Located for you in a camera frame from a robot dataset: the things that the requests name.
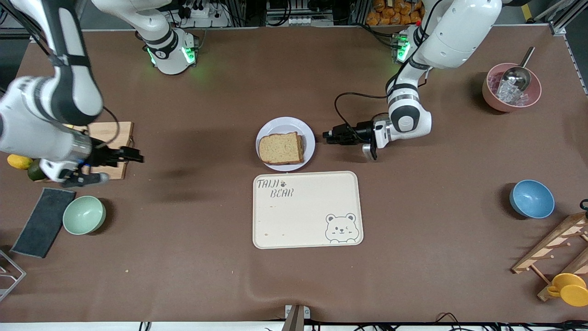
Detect pale lilac round plate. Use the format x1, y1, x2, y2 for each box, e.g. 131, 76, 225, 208
255, 117, 316, 172

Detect plain toast bread slice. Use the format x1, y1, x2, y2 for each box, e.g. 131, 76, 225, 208
258, 132, 300, 166

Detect wooden cutting board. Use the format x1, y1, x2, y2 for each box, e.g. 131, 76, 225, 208
71, 121, 135, 181

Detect mint green bowl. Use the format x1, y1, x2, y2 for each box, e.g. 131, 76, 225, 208
62, 195, 107, 235

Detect cream bear print tray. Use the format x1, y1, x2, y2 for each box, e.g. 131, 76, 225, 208
252, 171, 364, 250

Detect yellow lemon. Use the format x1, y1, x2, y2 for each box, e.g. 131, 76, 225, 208
7, 154, 34, 170

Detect dark grey cloth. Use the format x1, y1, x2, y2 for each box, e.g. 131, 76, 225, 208
10, 187, 76, 259

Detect orange pastries pile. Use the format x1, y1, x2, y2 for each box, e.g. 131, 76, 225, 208
366, 0, 424, 26

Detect pink bowl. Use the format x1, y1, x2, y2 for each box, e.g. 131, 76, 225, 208
482, 63, 542, 113

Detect white power strip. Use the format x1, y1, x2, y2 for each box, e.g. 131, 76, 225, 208
181, 0, 231, 28

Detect clear ice cubes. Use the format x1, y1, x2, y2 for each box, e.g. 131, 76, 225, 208
491, 74, 530, 106

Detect metal scoop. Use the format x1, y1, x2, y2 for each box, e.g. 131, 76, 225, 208
501, 46, 536, 92

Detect blue bowl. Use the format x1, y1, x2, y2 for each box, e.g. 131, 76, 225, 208
509, 179, 555, 219

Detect wooden peg rack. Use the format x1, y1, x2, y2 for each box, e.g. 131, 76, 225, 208
511, 211, 588, 302

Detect yellow cup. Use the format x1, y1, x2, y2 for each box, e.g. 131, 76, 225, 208
546, 273, 588, 308

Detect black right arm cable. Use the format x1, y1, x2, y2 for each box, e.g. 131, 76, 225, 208
101, 106, 123, 149

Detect metal wire rack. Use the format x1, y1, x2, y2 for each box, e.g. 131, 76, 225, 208
0, 250, 27, 303

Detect aluminium frame rail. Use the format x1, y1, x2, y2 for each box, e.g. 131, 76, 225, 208
524, 0, 588, 36
0, 0, 42, 41

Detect grey metal bracket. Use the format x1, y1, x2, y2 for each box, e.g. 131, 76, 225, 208
281, 304, 311, 331

